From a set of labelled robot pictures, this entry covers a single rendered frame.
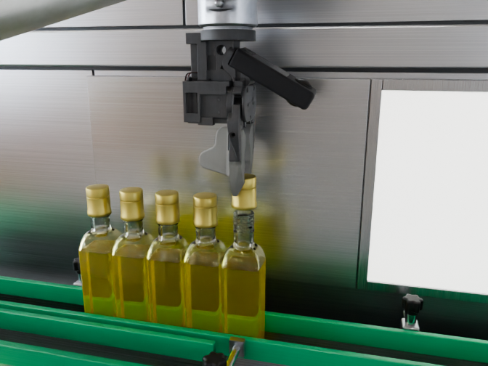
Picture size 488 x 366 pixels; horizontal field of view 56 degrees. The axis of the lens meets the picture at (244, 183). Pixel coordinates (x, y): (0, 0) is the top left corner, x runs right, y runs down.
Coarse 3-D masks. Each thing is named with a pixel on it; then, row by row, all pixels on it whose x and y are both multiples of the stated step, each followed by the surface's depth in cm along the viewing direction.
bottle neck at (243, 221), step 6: (234, 216) 64; (240, 216) 63; (246, 216) 63; (252, 216) 64; (234, 222) 64; (240, 222) 64; (246, 222) 64; (252, 222) 64; (234, 228) 65; (240, 228) 64; (246, 228) 64; (252, 228) 64; (234, 234) 65; (240, 234) 64; (246, 234) 64; (252, 234) 65; (234, 240) 65; (240, 240) 64; (246, 240) 64; (252, 240) 65; (240, 246) 65; (246, 246) 65
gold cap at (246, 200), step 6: (246, 174) 64; (252, 174) 64; (246, 180) 62; (252, 180) 62; (246, 186) 62; (252, 186) 62; (240, 192) 62; (246, 192) 62; (252, 192) 63; (234, 198) 63; (240, 198) 62; (246, 198) 62; (252, 198) 63; (234, 204) 63; (240, 204) 63; (246, 204) 63; (252, 204) 63; (240, 210) 63; (246, 210) 63
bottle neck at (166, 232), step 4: (160, 224) 67; (172, 224) 67; (176, 224) 68; (160, 228) 67; (164, 228) 67; (168, 228) 67; (172, 228) 67; (176, 228) 68; (160, 232) 67; (164, 232) 67; (168, 232) 67; (172, 232) 67; (176, 232) 68; (160, 236) 67; (164, 236) 67; (168, 236) 67; (172, 236) 67; (176, 236) 68
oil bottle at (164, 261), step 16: (160, 240) 67; (176, 240) 68; (160, 256) 67; (176, 256) 66; (160, 272) 67; (176, 272) 67; (160, 288) 68; (176, 288) 67; (160, 304) 69; (176, 304) 68; (160, 320) 69; (176, 320) 69
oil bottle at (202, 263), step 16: (192, 256) 66; (208, 256) 65; (192, 272) 66; (208, 272) 65; (192, 288) 67; (208, 288) 66; (192, 304) 67; (208, 304) 67; (192, 320) 68; (208, 320) 68
